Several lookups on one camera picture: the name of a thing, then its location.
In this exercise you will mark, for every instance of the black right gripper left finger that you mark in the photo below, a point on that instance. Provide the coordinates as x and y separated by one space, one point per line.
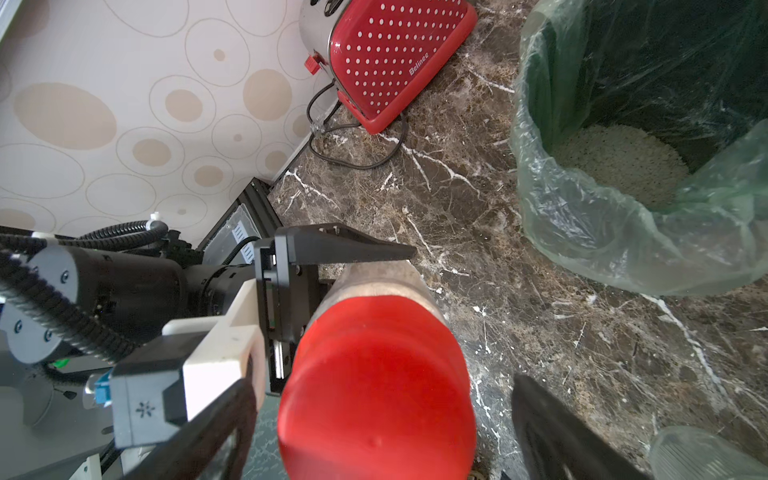
212 443

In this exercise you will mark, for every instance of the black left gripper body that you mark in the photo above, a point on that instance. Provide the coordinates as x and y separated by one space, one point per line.
289 291

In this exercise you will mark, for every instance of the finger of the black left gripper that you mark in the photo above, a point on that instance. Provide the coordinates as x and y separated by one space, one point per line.
335 243

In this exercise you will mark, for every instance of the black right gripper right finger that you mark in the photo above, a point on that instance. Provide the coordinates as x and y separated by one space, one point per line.
556 444

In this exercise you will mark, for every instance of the clear oatmeal jar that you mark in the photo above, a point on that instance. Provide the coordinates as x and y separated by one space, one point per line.
683 452

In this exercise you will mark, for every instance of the red lid oatmeal jar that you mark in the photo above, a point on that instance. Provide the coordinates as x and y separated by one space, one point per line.
379 387

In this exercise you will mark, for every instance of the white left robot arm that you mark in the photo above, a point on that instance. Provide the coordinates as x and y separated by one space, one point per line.
113 290

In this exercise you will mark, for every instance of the oatmeal pile in bin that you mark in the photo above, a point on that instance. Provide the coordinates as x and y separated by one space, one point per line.
627 159

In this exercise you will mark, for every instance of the red polka dot toaster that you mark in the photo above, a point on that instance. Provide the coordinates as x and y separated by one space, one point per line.
382 53

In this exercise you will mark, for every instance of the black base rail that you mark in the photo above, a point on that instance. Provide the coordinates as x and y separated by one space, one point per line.
250 215

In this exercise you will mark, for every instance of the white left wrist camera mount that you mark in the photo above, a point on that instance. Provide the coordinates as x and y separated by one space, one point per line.
210 353

